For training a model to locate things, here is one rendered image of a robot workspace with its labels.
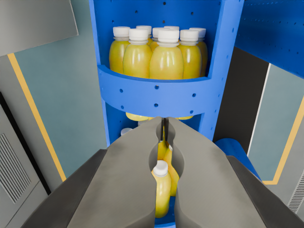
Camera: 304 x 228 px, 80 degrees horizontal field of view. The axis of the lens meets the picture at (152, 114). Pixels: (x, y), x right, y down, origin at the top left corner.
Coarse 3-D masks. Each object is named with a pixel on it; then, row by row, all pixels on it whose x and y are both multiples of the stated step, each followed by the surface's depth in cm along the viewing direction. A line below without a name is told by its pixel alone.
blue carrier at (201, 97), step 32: (96, 0) 36; (128, 0) 45; (160, 0) 47; (192, 0) 45; (224, 0) 26; (96, 32) 35; (224, 32) 28; (224, 64) 32; (128, 96) 32; (160, 96) 30; (192, 96) 31; (160, 224) 50
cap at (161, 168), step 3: (159, 162) 50; (162, 162) 50; (165, 162) 50; (159, 165) 49; (162, 165) 49; (165, 165) 49; (153, 168) 49; (156, 168) 48; (159, 168) 48; (162, 168) 48; (165, 168) 48; (156, 171) 48; (159, 171) 47; (162, 171) 47; (165, 171) 48; (159, 174) 48; (162, 174) 48
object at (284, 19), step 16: (256, 0) 96; (272, 0) 80; (288, 0) 68; (256, 16) 83; (272, 16) 71; (288, 16) 62; (240, 32) 97; (256, 32) 80; (272, 32) 69; (288, 32) 60; (240, 48) 112; (256, 48) 83; (272, 48) 70; (288, 48) 60; (288, 64) 64
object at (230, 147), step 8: (216, 144) 163; (224, 144) 158; (232, 144) 156; (240, 144) 165; (224, 152) 150; (232, 152) 147; (240, 152) 148; (240, 160) 140; (248, 160) 143; (248, 168) 133; (256, 176) 128
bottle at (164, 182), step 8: (160, 176) 48; (168, 176) 50; (160, 184) 49; (168, 184) 50; (160, 192) 49; (168, 192) 51; (160, 200) 51; (168, 200) 53; (160, 208) 53; (168, 208) 56; (160, 216) 55
